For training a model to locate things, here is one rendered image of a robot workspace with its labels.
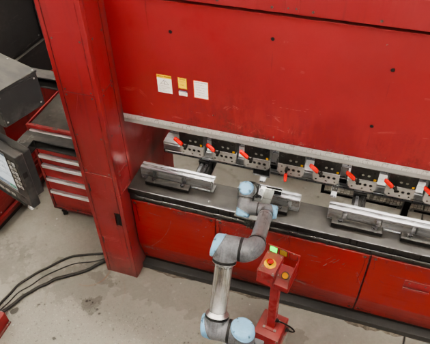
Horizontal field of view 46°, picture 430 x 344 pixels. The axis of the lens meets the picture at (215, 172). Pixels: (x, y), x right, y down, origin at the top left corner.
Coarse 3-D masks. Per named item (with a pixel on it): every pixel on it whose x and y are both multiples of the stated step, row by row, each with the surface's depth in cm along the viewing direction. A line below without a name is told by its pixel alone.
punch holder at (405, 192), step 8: (392, 176) 270; (400, 176) 268; (408, 176) 267; (400, 184) 272; (408, 184) 270; (416, 184) 268; (384, 192) 278; (392, 192) 277; (400, 192) 275; (408, 192) 275
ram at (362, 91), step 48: (144, 0) 245; (144, 48) 265; (192, 48) 255; (240, 48) 247; (288, 48) 239; (336, 48) 231; (384, 48) 224; (144, 96) 287; (192, 96) 276; (240, 96) 266; (288, 96) 257; (336, 96) 248; (384, 96) 240; (288, 144) 278; (336, 144) 267; (384, 144) 258
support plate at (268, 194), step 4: (264, 192) 307; (268, 192) 307; (272, 192) 307; (264, 196) 305; (268, 196) 305; (272, 196) 305; (264, 200) 302; (268, 200) 302; (236, 216) 294; (240, 216) 293; (252, 216) 293; (256, 216) 293
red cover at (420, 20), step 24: (192, 0) 236; (216, 0) 232; (240, 0) 228; (264, 0) 225; (288, 0) 221; (312, 0) 218; (336, 0) 215; (360, 0) 211; (384, 0) 208; (408, 0) 205; (384, 24) 215; (408, 24) 212
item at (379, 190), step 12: (168, 144) 346; (240, 144) 342; (192, 156) 347; (204, 156) 343; (240, 156) 333; (252, 168) 337; (312, 180) 327; (420, 180) 314; (372, 192) 318; (420, 192) 307; (420, 204) 312
